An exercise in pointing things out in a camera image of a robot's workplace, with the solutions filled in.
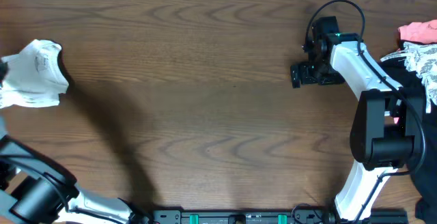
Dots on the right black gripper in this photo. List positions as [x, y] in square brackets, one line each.
[308, 74]

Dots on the white t-shirt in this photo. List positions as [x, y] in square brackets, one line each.
[33, 77]

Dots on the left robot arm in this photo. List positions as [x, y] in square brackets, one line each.
[36, 189]

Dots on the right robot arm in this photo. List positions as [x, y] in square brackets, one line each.
[387, 138]

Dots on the white floral patterned garment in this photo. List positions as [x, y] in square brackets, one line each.
[419, 58]

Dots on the pink garment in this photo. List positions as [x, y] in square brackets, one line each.
[419, 33]

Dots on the black garment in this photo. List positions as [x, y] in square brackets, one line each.
[425, 178]

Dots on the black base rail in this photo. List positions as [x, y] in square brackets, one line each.
[301, 214]

